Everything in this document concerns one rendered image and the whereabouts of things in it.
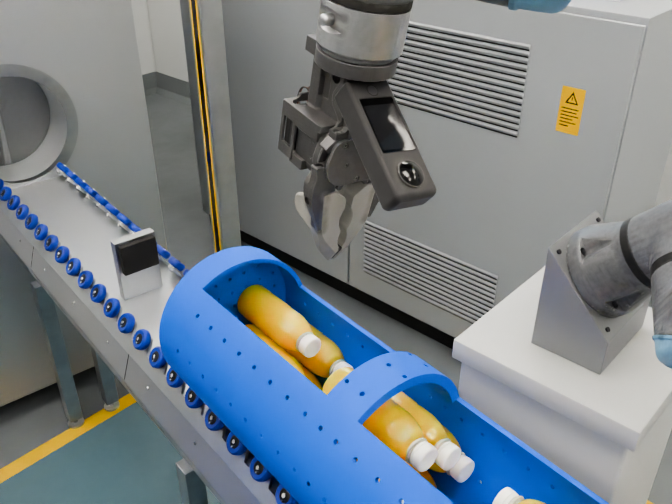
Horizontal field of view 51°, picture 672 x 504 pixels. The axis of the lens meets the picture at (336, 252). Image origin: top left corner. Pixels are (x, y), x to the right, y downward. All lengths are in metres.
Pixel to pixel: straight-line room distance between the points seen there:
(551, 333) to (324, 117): 0.67
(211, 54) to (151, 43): 4.44
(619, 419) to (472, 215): 1.60
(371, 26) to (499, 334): 0.76
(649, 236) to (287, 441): 0.59
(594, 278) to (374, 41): 0.65
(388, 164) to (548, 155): 1.83
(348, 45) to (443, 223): 2.16
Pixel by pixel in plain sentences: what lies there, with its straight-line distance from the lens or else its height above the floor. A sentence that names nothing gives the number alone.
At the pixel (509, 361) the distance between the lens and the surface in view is 1.18.
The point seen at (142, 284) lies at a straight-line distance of 1.74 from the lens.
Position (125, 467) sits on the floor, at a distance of 2.63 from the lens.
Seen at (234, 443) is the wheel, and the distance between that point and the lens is 1.28.
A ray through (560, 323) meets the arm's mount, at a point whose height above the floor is 1.21.
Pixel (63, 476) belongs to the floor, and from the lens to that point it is 2.67.
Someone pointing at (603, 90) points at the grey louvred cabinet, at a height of 1.23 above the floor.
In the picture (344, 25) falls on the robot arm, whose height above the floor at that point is 1.75.
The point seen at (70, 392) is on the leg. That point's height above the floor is 0.17.
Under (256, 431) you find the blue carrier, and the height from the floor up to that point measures 1.12.
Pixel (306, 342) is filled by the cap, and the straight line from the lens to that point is 1.22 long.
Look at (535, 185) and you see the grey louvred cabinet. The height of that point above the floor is 0.87.
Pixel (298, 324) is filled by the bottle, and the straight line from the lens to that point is 1.24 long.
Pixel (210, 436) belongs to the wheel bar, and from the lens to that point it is 1.36.
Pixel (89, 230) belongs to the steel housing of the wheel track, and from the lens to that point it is 2.07.
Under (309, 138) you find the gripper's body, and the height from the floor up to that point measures 1.65.
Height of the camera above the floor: 1.88
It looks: 31 degrees down
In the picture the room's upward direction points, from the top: straight up
